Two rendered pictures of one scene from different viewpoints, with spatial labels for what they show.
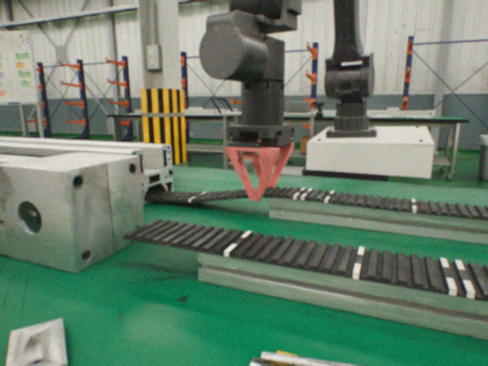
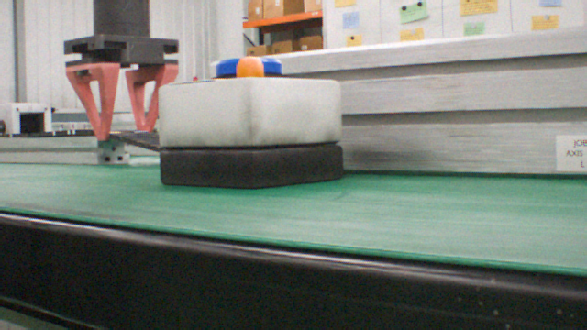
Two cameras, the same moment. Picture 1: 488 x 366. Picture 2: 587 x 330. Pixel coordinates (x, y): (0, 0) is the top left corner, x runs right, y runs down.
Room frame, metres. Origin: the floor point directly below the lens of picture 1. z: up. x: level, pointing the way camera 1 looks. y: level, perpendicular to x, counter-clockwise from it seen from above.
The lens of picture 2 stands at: (1.14, 0.39, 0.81)
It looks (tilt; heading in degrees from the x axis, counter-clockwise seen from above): 3 degrees down; 200
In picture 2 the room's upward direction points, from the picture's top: 2 degrees counter-clockwise
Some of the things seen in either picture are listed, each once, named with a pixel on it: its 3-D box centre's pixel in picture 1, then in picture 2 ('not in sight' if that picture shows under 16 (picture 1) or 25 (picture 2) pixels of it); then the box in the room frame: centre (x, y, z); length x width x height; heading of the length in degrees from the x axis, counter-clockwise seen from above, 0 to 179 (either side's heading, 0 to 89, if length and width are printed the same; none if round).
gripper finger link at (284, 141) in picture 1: (264, 162); (112, 93); (0.49, -0.02, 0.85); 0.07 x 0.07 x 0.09; 69
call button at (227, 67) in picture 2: not in sight; (249, 75); (0.71, 0.22, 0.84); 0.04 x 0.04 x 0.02
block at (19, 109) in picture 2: not in sight; (15, 127); (-0.11, -0.64, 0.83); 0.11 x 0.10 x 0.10; 158
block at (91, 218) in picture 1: (86, 201); not in sight; (0.36, 0.18, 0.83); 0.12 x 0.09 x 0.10; 158
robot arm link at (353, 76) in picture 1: (351, 86); not in sight; (0.86, -0.24, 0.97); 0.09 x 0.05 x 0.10; 150
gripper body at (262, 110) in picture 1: (262, 110); (121, 22); (0.48, -0.02, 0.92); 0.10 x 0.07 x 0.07; 159
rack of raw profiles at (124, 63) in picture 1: (73, 99); not in sight; (9.88, 4.87, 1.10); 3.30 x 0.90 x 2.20; 67
